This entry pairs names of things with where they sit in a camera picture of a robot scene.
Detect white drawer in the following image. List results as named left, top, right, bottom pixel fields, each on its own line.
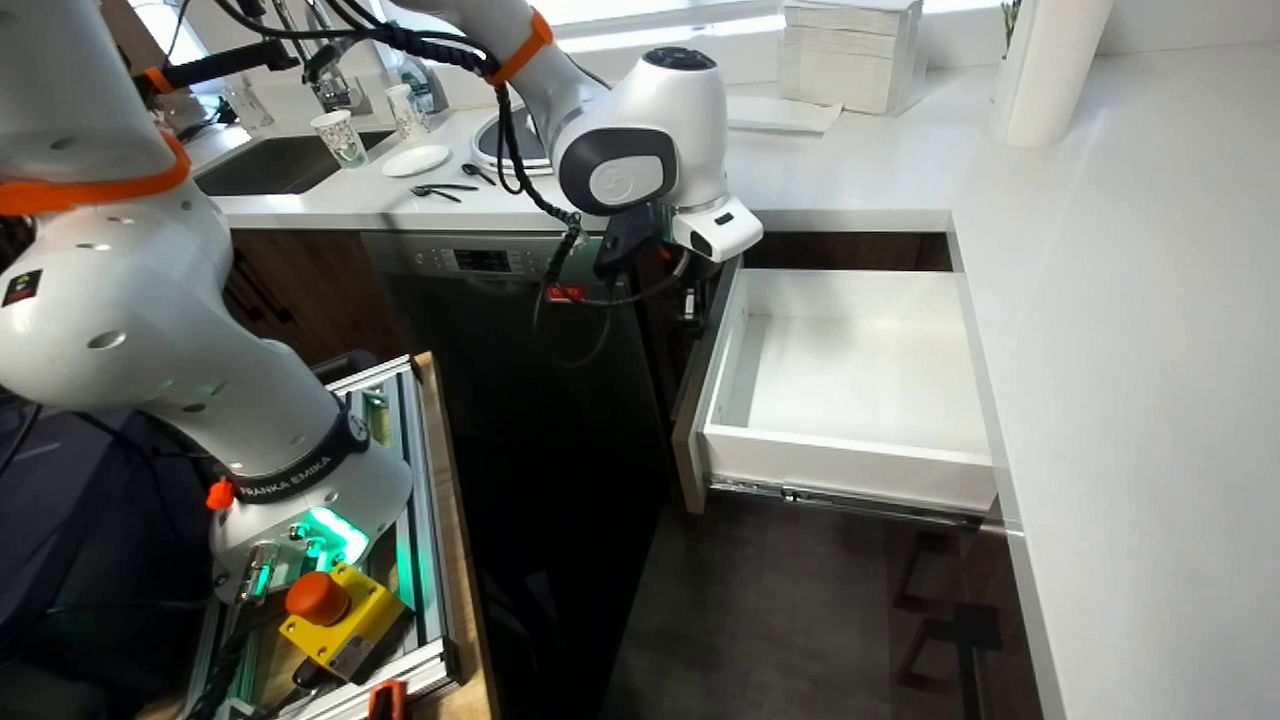
left=671, top=254, right=1002, bottom=530

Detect round white plate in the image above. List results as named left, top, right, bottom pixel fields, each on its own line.
left=469, top=107, right=557, bottom=178

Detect white paper napkin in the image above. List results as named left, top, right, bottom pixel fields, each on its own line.
left=727, top=94, right=844, bottom=137

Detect small white plate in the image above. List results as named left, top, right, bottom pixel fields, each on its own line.
left=381, top=144, right=454, bottom=180

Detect black dishwasher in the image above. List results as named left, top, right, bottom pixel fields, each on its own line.
left=359, top=231, right=693, bottom=720

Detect stack of white paper napkins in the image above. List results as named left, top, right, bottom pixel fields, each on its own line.
left=779, top=0, right=927, bottom=117

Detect brown cabinet door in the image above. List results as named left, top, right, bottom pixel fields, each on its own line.
left=221, top=231, right=403, bottom=363

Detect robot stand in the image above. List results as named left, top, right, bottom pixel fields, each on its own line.
left=186, top=350, right=501, bottom=720

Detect tap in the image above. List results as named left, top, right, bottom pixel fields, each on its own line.
left=270, top=0, right=373, bottom=114

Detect sink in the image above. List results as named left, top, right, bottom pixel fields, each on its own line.
left=194, top=130, right=397, bottom=198

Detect clear drinking glass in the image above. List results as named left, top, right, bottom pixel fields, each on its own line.
left=227, top=78, right=277, bottom=132

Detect white paper towel roll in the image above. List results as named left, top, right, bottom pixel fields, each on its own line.
left=991, top=0, right=1115, bottom=150

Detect yellow emergency stop button box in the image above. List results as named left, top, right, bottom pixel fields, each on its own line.
left=277, top=562, right=407, bottom=683

